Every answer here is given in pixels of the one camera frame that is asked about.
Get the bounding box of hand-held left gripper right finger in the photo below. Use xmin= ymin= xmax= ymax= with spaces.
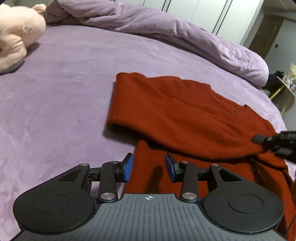
xmin=165 ymin=153 xmax=243 ymax=202

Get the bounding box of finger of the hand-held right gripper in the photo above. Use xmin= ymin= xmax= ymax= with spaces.
xmin=275 ymin=142 xmax=296 ymax=164
xmin=253 ymin=131 xmax=296 ymax=145

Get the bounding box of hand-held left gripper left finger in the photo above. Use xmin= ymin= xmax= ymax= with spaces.
xmin=57 ymin=152 xmax=134 ymax=203

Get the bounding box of red knit sweater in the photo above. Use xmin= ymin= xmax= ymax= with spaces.
xmin=106 ymin=72 xmax=296 ymax=241

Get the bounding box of yellow-legged side table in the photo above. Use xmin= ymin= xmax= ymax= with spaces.
xmin=269 ymin=76 xmax=296 ymax=115

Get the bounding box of dark cloth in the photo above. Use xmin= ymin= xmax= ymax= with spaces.
xmin=264 ymin=72 xmax=286 ymax=91

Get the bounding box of flower bouquet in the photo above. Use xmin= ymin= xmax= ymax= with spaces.
xmin=285 ymin=61 xmax=296 ymax=90

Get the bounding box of purple bed sheet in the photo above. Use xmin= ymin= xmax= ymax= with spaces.
xmin=0 ymin=24 xmax=288 ymax=241

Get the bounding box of brown wooden door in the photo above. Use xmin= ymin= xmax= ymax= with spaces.
xmin=248 ymin=15 xmax=284 ymax=58

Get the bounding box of white wardrobe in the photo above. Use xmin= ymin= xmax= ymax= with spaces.
xmin=139 ymin=0 xmax=264 ymax=44

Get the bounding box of purple duvet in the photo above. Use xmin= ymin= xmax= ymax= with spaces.
xmin=44 ymin=0 xmax=270 ymax=87

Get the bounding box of pink plush toy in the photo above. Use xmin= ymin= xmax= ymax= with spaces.
xmin=0 ymin=3 xmax=47 ymax=75

